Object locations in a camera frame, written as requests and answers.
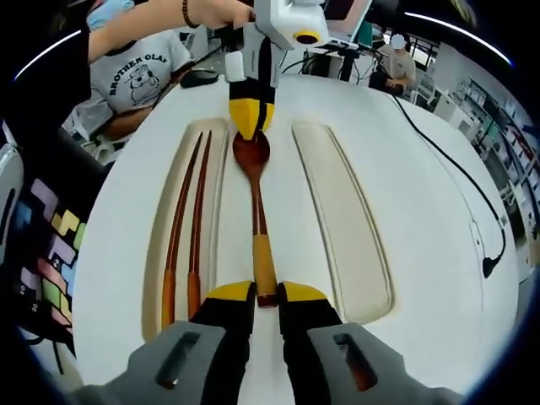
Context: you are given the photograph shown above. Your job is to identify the brown wooden chopstick utensil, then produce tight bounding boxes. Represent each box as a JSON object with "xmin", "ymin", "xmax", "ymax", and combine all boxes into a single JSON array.
[
  {"xmin": 186, "ymin": 132, "xmax": 213, "ymax": 322},
  {"xmin": 161, "ymin": 130, "xmax": 204, "ymax": 334}
]

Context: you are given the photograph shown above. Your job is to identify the small desk with black legs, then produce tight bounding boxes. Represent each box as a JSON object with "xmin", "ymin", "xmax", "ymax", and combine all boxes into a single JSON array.
[{"xmin": 307, "ymin": 40, "xmax": 372, "ymax": 85}]

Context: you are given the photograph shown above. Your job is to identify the brown wooden spoon utensil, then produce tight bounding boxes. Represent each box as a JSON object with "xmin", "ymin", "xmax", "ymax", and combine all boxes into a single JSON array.
[{"xmin": 231, "ymin": 130, "xmax": 279, "ymax": 309}]

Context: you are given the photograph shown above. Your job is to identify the white worn device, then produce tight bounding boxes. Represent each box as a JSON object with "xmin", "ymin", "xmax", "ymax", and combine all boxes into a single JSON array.
[{"xmin": 0, "ymin": 143, "xmax": 25, "ymax": 254}]

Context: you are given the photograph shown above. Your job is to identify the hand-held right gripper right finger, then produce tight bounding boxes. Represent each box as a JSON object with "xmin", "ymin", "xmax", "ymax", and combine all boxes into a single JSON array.
[{"xmin": 277, "ymin": 280, "xmax": 461, "ymax": 405}]

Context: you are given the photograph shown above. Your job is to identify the black cable with plug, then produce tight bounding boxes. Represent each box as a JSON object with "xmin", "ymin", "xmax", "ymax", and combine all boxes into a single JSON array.
[{"xmin": 391, "ymin": 91, "xmax": 507, "ymax": 279}]

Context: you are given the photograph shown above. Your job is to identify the beige cutlery case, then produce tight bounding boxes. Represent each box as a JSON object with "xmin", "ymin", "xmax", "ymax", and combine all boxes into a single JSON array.
[{"xmin": 141, "ymin": 116, "xmax": 397, "ymax": 343}]

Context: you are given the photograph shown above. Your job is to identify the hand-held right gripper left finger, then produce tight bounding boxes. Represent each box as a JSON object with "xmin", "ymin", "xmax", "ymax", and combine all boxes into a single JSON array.
[{"xmin": 82, "ymin": 279, "xmax": 257, "ymax": 405}]

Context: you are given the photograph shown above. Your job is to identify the person's colourful block print clothing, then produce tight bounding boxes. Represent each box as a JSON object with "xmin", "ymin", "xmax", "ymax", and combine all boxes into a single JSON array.
[{"xmin": 6, "ymin": 176, "xmax": 88, "ymax": 338}]

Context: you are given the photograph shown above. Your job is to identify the dark bead bracelet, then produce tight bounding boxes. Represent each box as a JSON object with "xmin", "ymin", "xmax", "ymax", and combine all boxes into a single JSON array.
[{"xmin": 181, "ymin": 0, "xmax": 200, "ymax": 30}]

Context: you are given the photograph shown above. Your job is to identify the shelves with white boxes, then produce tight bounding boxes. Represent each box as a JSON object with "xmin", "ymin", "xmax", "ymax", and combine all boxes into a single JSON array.
[{"xmin": 434, "ymin": 71, "xmax": 540, "ymax": 237}]

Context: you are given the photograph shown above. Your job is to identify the black computer mouse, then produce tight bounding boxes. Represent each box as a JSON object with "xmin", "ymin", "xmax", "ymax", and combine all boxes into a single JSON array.
[{"xmin": 180, "ymin": 69, "xmax": 220, "ymax": 89}]

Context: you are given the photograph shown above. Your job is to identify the person's left hand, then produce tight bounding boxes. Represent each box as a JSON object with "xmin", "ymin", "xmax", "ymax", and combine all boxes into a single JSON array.
[{"xmin": 197, "ymin": 0, "xmax": 257, "ymax": 30}]

